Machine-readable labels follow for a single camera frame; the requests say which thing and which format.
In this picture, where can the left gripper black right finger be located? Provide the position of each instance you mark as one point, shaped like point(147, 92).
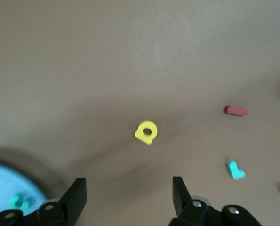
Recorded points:
point(184, 202)

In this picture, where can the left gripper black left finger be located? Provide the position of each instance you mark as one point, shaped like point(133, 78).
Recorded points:
point(69, 204)

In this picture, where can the teal foam letter c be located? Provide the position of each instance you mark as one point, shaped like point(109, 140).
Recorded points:
point(16, 200)

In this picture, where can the yellow foam letter d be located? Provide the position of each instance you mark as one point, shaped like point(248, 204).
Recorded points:
point(139, 135)

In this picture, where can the teal foam letter L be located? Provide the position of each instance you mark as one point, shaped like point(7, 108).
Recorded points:
point(235, 171)

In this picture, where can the blue plate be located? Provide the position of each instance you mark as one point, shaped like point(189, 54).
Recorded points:
point(3, 183)

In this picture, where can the red foam letter l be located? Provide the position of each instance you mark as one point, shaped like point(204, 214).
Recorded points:
point(236, 111)

